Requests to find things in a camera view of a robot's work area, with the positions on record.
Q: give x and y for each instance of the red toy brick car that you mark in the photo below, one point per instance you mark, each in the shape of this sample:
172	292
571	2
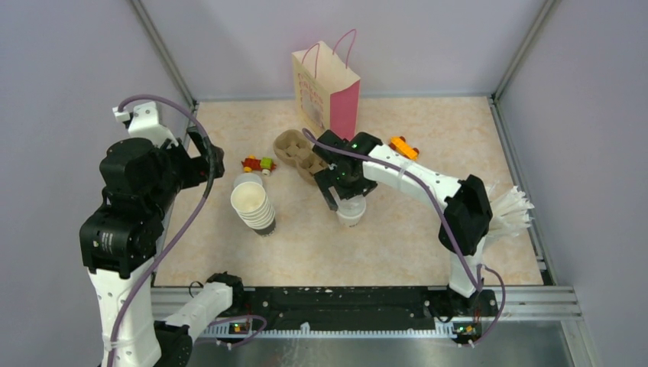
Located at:
264	165

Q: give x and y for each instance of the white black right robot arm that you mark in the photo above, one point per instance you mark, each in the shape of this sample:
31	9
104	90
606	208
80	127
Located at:
462	205

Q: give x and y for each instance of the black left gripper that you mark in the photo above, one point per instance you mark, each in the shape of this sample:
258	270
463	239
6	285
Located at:
199	166

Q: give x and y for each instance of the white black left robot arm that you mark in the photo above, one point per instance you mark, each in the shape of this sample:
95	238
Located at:
143	175

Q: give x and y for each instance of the yellow toy brick car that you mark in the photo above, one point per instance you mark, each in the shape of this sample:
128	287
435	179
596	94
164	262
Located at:
401	146

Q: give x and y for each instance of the pink paper gift bag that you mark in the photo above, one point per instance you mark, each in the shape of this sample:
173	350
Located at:
327	90

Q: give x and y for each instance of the white paper coffee cup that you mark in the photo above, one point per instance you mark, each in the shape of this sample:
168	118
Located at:
350	218

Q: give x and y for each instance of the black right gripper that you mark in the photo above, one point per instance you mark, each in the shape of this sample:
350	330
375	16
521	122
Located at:
327	179

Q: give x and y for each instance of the brown cardboard cup carrier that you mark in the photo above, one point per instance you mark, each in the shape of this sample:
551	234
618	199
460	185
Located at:
293	149

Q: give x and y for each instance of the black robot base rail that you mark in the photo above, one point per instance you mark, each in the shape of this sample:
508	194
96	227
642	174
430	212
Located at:
359	308

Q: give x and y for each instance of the white plastic cup lid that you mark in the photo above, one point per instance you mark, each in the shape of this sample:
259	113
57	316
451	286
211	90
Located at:
352	207

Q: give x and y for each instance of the stack of paper cups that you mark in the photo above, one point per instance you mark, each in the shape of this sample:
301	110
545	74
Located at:
252	205

